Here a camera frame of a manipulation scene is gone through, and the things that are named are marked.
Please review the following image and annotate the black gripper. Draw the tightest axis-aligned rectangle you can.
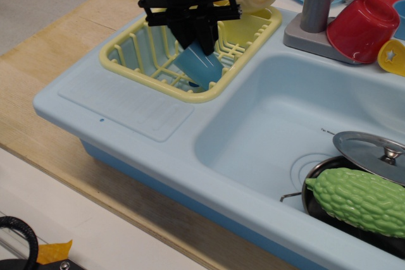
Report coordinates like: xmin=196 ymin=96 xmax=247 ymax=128
xmin=138 ymin=0 xmax=242 ymax=55

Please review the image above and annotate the blue plastic cup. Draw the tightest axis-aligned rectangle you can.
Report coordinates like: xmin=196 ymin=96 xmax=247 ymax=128
xmin=173 ymin=41 xmax=223 ymax=90

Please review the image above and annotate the red plastic cup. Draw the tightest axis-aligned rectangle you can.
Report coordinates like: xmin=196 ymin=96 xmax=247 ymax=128
xmin=327 ymin=0 xmax=400 ymax=64

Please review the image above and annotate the yellow dish rack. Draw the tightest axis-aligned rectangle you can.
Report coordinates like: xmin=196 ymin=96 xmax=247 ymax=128
xmin=99 ymin=6 xmax=282 ymax=103

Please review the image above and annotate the grey toy faucet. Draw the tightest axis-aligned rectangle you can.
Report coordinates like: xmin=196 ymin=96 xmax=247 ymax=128
xmin=283 ymin=0 xmax=357 ymax=64

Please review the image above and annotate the light blue toy sink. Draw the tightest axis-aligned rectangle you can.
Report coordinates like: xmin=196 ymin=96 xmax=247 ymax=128
xmin=33 ymin=28 xmax=404 ymax=269

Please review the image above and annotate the yellow star scoop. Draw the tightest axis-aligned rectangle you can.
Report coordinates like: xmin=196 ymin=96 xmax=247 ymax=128
xmin=377 ymin=39 xmax=404 ymax=77

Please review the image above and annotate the steel pot lid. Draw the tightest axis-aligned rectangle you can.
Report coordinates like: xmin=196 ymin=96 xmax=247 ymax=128
xmin=333 ymin=132 xmax=404 ymax=185

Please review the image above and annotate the green bitter gourd toy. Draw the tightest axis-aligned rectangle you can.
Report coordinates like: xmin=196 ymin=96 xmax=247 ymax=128
xmin=305 ymin=168 xmax=404 ymax=238

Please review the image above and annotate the yellow tape piece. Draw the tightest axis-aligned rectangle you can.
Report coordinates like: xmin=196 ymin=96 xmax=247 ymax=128
xmin=36 ymin=240 xmax=73 ymax=265

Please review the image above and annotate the steel pot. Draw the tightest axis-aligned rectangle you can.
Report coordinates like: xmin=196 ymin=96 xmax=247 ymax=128
xmin=280 ymin=156 xmax=404 ymax=260

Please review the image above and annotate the black device base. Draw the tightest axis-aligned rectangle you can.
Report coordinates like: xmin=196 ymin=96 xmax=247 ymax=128
xmin=1 ymin=259 xmax=84 ymax=270

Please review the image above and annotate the black braided cable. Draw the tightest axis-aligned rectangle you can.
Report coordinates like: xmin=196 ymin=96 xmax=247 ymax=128
xmin=0 ymin=216 xmax=39 ymax=267

